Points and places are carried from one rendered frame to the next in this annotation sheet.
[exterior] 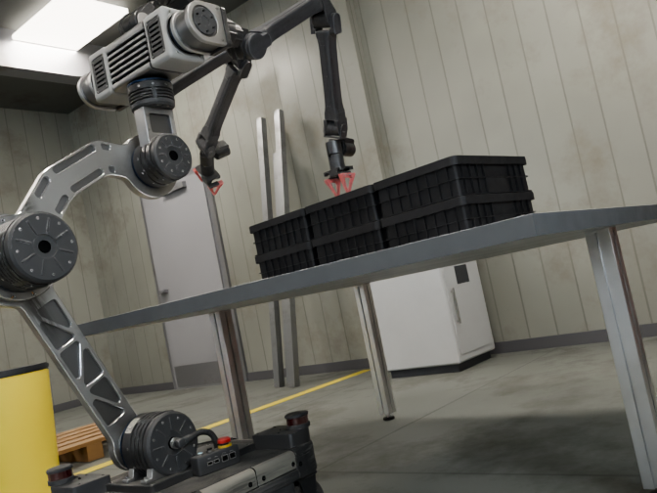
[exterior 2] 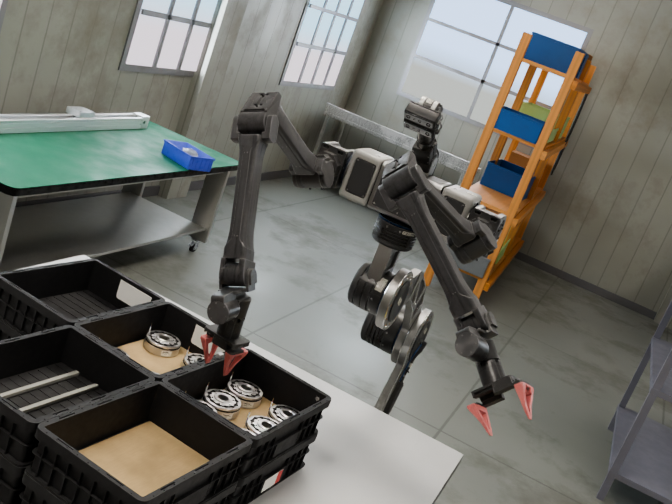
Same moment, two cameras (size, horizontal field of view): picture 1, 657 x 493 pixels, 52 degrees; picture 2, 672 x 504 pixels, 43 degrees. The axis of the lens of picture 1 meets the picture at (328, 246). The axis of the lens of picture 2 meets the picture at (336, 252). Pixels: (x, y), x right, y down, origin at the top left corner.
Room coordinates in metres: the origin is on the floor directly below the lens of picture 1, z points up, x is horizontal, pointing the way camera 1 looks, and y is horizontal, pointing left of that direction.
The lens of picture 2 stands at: (4.32, -0.64, 1.92)
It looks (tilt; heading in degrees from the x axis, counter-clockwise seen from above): 16 degrees down; 158
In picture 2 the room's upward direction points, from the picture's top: 21 degrees clockwise
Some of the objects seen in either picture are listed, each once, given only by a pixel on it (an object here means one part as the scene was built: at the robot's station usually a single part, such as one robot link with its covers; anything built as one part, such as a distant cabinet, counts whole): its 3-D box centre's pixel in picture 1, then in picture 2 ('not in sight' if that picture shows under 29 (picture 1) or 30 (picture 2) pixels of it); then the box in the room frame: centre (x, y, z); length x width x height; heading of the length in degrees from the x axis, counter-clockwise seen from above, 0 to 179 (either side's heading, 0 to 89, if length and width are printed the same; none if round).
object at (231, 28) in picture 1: (225, 33); (324, 165); (1.93, 0.17, 1.45); 0.09 x 0.08 x 0.12; 51
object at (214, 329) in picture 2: (336, 164); (230, 327); (2.44, -0.09, 1.10); 0.10 x 0.07 x 0.07; 39
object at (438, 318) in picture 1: (424, 280); not in sight; (4.70, -0.61, 0.62); 0.63 x 0.53 x 1.23; 51
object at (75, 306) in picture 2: (455, 190); (78, 307); (2.00, -0.40, 0.87); 0.40 x 0.30 x 0.11; 136
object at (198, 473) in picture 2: not in sight; (150, 438); (2.70, -0.25, 0.92); 0.40 x 0.30 x 0.02; 136
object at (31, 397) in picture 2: not in sight; (47, 391); (2.49, -0.47, 0.87); 0.40 x 0.30 x 0.11; 136
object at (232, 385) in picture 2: not in sight; (245, 389); (2.29, 0.05, 0.86); 0.10 x 0.10 x 0.01
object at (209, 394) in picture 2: not in sight; (222, 399); (2.37, -0.02, 0.86); 0.10 x 0.10 x 0.01
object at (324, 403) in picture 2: (315, 218); (249, 393); (2.42, 0.03, 0.92); 0.40 x 0.30 x 0.02; 136
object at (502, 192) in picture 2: not in sight; (520, 161); (-2.54, 3.47, 1.11); 2.43 x 0.65 x 2.23; 141
